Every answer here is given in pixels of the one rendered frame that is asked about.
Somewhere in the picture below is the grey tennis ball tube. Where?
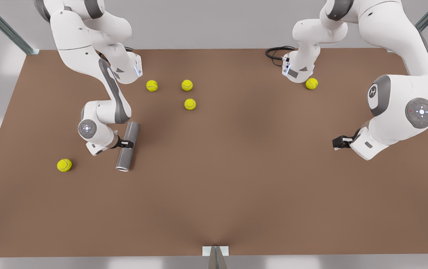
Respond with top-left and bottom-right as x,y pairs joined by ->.
116,121 -> 141,172

